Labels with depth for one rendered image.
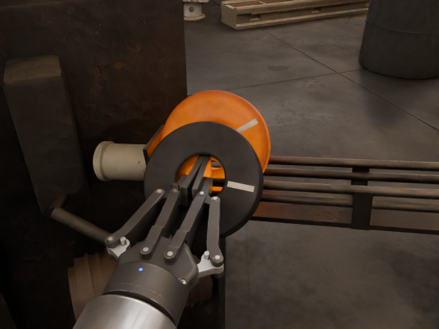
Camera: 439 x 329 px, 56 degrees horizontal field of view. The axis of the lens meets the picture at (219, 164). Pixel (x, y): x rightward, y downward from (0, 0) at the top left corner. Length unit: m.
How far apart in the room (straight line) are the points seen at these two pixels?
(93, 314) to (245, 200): 0.23
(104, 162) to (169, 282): 0.28
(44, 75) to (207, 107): 0.22
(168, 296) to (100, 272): 0.29
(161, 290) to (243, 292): 0.93
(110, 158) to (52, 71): 0.14
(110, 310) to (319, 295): 1.02
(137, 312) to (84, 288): 0.31
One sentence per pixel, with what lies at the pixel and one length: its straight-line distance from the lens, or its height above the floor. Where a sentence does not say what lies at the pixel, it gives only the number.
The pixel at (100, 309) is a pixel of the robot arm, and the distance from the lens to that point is 0.36.
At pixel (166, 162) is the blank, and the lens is 0.54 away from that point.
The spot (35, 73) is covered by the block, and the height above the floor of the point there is 0.80.
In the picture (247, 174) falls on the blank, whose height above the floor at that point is 0.71.
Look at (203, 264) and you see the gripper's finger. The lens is 0.42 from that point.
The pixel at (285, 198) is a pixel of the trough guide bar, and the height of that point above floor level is 0.67.
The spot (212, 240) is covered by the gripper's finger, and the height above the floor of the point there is 0.70.
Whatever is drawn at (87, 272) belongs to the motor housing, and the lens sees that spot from 0.66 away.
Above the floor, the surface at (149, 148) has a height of 0.72.
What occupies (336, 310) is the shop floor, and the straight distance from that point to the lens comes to 1.30.
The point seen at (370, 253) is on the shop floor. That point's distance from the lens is 1.49.
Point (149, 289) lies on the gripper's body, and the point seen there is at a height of 0.72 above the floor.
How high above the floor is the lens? 1.00
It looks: 33 degrees down
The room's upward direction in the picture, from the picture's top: straight up
